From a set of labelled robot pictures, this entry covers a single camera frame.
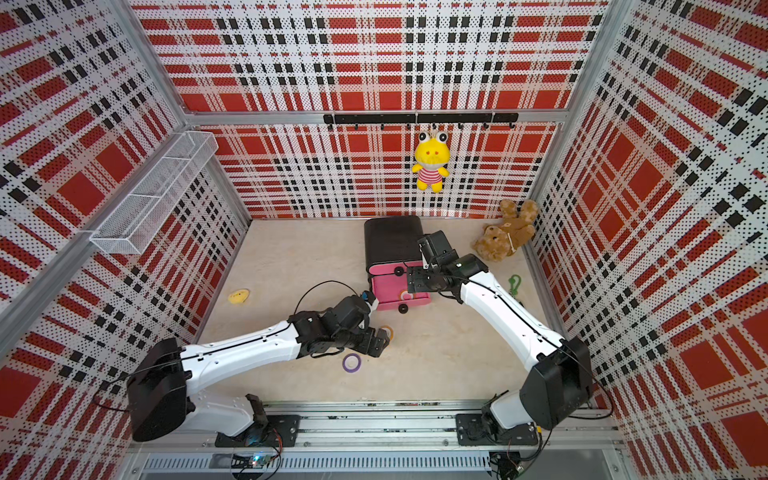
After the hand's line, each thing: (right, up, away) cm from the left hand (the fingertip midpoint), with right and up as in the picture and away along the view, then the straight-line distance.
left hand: (377, 336), depth 80 cm
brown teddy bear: (+39, +26, +21) cm, 52 cm away
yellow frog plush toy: (+16, +53, +11) cm, 57 cm away
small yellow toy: (-48, +8, +17) cm, 51 cm away
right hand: (+13, +15, 0) cm, 20 cm away
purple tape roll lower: (-8, -9, +5) cm, 13 cm away
